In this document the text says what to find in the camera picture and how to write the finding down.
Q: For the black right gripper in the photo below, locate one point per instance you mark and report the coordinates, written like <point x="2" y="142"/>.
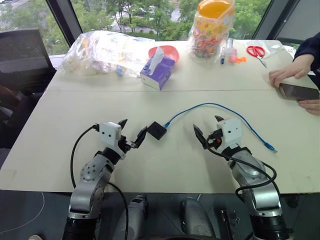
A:
<point x="215" y="140"/>

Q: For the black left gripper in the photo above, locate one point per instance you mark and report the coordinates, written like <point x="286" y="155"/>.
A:
<point x="125" y="145"/>

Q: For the dark smartphone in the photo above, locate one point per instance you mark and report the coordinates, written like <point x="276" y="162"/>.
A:
<point x="298" y="92"/>

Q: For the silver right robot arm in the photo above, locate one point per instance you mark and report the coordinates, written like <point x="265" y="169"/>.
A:
<point x="260" y="185"/>

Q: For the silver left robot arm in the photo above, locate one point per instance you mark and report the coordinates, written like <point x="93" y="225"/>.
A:
<point x="87" y="187"/>

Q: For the black adapter box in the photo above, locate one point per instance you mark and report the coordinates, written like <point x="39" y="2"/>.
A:
<point x="157" y="130"/>

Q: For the person's right hand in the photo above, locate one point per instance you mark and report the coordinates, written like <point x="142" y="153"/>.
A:
<point x="292" y="71"/>

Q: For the person's left hand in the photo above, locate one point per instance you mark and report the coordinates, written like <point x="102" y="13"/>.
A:
<point x="312" y="106"/>

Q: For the small blue object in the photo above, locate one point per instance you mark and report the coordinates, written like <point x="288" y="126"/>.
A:
<point x="119" y="71"/>

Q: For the purple tissue box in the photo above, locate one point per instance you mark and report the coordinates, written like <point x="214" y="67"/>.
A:
<point x="158" y="72"/>

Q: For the blue marker pen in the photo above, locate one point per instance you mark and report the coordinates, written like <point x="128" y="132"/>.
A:
<point x="222" y="58"/>

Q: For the small pink object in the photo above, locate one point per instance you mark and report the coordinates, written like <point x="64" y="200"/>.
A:
<point x="233" y="56"/>

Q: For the small orange object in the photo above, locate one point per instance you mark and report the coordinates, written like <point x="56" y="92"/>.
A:
<point x="242" y="59"/>

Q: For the small clear plastic bottle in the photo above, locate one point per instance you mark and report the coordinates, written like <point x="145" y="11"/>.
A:
<point x="229" y="47"/>

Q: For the red plastic bowl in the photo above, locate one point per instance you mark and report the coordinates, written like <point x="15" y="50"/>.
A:
<point x="171" y="52"/>

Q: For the clear plastic bag of items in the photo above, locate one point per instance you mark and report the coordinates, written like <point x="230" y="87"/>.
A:
<point x="100" y="52"/>

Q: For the dark grey rounded shape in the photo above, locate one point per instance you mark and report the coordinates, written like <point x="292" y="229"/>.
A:
<point x="132" y="217"/>
<point x="195" y="217"/>

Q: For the clear jar of colourful candies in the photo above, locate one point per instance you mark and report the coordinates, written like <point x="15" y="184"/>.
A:
<point x="211" y="32"/>

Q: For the empty clear plastic bag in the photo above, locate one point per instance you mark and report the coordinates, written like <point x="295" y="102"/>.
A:
<point x="273" y="48"/>

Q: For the dark blue sleeve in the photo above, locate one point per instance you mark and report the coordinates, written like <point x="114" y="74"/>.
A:
<point x="308" y="46"/>

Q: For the black office chair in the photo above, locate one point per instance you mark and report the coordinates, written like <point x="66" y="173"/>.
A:
<point x="22" y="62"/>

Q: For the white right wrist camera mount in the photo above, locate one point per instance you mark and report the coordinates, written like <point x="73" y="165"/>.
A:
<point x="231" y="132"/>

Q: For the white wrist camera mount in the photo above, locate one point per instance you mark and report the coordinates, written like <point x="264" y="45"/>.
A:
<point x="108" y="133"/>
<point x="231" y="132"/>

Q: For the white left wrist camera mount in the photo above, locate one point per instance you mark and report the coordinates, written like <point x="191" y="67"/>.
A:
<point x="108" y="133"/>

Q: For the black flat bracket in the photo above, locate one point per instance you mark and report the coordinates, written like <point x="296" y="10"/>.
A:
<point x="228" y="223"/>

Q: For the black window frame post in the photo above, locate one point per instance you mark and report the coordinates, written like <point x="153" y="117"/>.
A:
<point x="63" y="20"/>
<point x="272" y="20"/>

